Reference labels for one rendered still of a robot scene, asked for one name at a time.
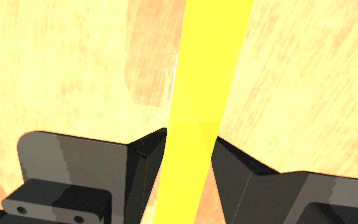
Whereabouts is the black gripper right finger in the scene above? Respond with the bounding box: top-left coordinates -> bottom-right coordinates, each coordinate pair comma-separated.
211,136 -> 358,224

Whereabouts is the yellow bar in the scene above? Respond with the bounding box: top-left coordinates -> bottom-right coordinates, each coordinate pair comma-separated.
153,0 -> 254,224

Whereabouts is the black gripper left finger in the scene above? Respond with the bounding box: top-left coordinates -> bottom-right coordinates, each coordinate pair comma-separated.
17,127 -> 167,224

